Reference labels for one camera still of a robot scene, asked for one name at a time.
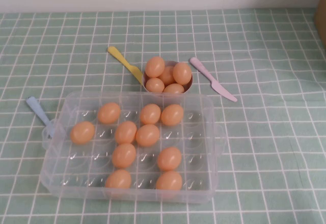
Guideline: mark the orange plastic egg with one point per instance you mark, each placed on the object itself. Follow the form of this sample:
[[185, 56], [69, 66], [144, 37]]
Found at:
[[150, 113], [155, 67], [82, 132], [169, 158], [168, 77], [172, 114], [147, 135], [173, 89], [118, 179], [169, 180], [155, 85], [182, 73], [109, 113], [124, 155], [125, 132]]

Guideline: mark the clear plastic egg box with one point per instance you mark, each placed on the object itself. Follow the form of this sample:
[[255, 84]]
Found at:
[[198, 145]]

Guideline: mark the brown cardboard box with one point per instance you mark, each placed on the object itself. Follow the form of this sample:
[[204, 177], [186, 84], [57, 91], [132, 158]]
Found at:
[[321, 15]]

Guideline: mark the round metal bowl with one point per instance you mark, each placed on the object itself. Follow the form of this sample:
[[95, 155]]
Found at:
[[189, 85]]

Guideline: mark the purple plastic knife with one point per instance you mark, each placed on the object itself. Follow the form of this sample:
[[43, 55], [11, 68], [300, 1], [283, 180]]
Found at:
[[211, 79]]

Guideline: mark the yellow plastic utensil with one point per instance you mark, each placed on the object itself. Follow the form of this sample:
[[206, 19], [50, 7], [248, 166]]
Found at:
[[122, 59]]

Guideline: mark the green checked tablecloth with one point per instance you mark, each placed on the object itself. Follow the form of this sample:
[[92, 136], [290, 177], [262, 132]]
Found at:
[[267, 132]]

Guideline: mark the blue plastic fork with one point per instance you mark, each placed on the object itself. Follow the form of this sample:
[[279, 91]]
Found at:
[[38, 109]]

